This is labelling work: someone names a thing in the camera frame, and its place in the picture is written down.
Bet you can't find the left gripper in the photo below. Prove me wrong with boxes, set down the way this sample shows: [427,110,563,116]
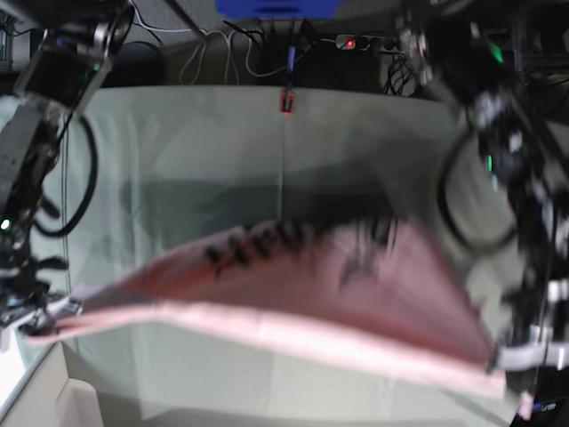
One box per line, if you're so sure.
[485,336,568,396]

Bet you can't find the pink t-shirt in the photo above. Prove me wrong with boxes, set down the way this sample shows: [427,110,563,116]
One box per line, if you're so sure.
[28,218,510,406]

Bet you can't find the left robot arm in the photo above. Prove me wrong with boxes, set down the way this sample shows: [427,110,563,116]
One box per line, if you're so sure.
[397,1,568,395]

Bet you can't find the cardboard box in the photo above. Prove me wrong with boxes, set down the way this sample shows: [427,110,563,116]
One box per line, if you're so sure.
[1,344,103,427]

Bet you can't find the green table cloth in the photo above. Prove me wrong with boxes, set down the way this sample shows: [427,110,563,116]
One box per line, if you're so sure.
[33,86,522,426]

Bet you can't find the blue box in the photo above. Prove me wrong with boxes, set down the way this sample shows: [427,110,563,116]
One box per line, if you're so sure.
[215,0,340,19]

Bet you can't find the white power strip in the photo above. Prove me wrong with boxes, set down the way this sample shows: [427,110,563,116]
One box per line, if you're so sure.
[334,35,402,54]

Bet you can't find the white cable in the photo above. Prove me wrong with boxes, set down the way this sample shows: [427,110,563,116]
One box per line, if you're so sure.
[128,0,290,85]

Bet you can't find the red black table clamp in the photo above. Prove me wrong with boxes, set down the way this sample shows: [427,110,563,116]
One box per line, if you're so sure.
[279,89,294,115]

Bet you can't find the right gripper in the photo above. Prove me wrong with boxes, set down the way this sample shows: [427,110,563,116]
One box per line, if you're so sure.
[1,257,83,338]

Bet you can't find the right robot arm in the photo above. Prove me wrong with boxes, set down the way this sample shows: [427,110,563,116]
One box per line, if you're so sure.
[1,1,134,341]

